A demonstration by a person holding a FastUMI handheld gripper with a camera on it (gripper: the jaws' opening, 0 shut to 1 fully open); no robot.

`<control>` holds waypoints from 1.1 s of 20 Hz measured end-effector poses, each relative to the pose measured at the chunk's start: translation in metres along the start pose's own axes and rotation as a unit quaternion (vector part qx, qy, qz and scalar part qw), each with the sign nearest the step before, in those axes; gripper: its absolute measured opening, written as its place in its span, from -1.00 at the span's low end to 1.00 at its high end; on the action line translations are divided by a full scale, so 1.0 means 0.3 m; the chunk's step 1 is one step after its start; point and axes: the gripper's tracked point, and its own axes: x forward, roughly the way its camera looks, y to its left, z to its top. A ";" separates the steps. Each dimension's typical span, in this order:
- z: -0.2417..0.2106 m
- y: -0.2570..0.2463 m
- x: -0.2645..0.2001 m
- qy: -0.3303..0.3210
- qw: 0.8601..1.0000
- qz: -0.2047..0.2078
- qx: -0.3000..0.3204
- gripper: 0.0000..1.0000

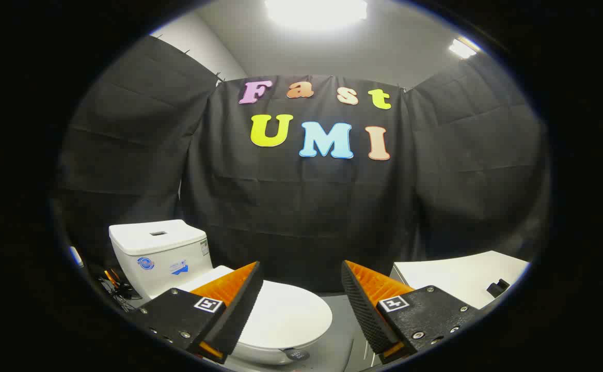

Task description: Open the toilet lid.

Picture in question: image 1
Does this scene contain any white toilet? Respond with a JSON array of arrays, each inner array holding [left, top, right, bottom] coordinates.
[[109, 220, 315, 366]]

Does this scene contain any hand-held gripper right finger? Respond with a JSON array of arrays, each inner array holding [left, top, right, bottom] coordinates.
[[341, 260, 483, 366]]

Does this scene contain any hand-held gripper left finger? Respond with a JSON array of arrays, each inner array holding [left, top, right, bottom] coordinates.
[[135, 261, 264, 365]]

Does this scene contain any white toilet lid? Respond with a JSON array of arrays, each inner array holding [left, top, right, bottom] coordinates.
[[178, 266, 333, 350]]

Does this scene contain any large ceiling light panel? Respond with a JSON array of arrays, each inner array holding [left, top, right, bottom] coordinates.
[[265, 0, 368, 29]]

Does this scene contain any white drawer cabinet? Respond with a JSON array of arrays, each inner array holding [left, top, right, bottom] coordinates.
[[388, 251, 530, 311]]

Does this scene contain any black backdrop cloth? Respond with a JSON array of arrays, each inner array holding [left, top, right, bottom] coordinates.
[[56, 35, 550, 295]]

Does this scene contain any small ceiling light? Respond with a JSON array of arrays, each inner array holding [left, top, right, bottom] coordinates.
[[449, 37, 480, 58]]

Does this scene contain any black holder block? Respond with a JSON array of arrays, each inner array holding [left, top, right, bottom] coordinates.
[[486, 279, 510, 298]]

